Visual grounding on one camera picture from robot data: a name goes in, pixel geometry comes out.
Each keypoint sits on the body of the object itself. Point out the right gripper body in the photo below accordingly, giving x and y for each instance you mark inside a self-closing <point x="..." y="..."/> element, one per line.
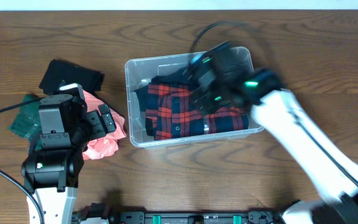
<point x="211" y="101"/>

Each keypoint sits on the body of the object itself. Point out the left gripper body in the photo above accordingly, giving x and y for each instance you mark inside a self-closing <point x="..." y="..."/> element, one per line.
<point x="95" y="121"/>

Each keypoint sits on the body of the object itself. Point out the pink cloth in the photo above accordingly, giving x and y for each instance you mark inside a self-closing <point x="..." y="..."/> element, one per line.
<point x="108" y="145"/>

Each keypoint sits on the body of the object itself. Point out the dark navy cloth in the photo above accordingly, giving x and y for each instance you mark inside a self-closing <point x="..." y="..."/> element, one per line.
<point x="150" y="96"/>

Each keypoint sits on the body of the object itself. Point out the red plaid cloth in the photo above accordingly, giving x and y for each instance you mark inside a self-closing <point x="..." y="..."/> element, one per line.
<point x="176" y="117"/>

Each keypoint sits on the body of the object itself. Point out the green cloth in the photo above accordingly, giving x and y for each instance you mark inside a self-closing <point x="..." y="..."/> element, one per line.
<point x="27" y="122"/>

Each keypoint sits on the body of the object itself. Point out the black cloth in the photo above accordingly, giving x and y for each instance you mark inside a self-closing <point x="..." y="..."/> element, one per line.
<point x="59" y="71"/>

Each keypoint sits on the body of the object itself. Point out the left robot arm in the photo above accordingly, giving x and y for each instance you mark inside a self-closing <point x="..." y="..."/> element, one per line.
<point x="51" y="173"/>

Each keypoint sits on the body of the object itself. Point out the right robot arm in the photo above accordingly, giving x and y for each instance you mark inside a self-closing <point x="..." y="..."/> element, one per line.
<point x="224" y="78"/>

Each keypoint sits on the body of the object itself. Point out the clear plastic storage bin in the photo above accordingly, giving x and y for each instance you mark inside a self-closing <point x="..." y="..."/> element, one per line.
<point x="139" y="73"/>

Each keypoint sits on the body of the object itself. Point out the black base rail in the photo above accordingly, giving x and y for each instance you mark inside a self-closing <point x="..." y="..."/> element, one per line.
<point x="100" y="213"/>

